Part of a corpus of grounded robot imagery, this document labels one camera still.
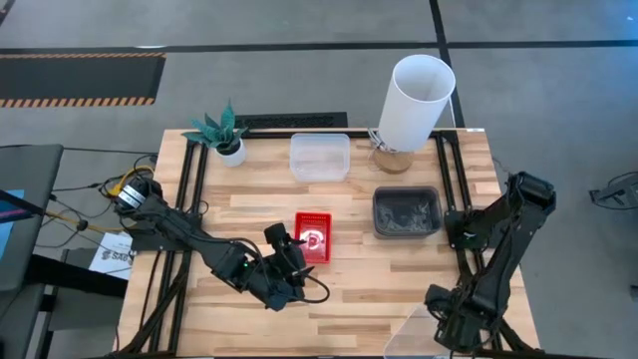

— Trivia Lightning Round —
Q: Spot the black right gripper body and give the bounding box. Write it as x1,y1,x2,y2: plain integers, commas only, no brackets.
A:
424,283,479,353

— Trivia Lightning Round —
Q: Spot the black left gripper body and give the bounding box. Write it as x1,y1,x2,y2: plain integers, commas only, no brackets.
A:
263,222,308,288

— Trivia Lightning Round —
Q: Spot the black floor vent grille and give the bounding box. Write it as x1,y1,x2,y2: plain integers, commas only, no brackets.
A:
233,111,349,130

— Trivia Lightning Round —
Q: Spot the green plant in white pot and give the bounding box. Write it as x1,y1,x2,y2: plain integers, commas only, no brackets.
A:
181,99,249,169

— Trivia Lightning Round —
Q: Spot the white printed paper sheet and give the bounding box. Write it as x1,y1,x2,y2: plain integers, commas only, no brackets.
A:
89,231,135,280

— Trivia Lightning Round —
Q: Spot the white shade lamp wooden base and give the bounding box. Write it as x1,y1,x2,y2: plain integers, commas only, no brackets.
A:
368,53,458,176

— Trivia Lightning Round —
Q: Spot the black panel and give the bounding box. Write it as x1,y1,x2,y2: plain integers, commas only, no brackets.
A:
24,253,129,300

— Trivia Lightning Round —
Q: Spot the black bar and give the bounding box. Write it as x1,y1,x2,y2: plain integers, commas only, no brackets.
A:
0,188,46,218

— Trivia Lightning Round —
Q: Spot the black hazard striped floor mat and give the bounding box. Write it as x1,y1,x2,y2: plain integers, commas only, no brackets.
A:
0,51,167,109

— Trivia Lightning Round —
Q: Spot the blue display screen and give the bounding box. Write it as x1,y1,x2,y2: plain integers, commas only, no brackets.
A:
0,187,26,263

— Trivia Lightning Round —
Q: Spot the black aluminium extrusion frame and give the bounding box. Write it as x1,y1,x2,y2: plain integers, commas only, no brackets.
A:
112,128,544,359

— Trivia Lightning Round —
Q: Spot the black floor cable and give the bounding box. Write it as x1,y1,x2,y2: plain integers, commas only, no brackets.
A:
49,153,159,250

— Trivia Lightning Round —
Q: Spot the yellow cable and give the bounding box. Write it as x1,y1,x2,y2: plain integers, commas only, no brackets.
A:
44,166,156,234

